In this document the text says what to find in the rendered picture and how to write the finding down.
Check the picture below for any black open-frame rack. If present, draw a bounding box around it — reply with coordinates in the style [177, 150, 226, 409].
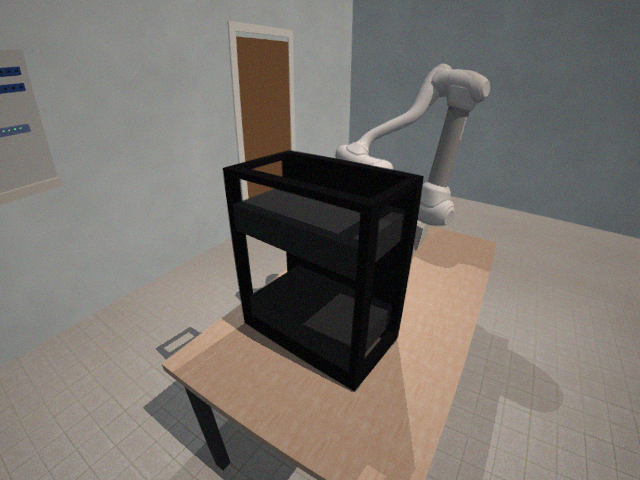
[223, 150, 424, 392]

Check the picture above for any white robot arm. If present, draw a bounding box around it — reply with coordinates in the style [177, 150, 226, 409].
[335, 64, 490, 226]

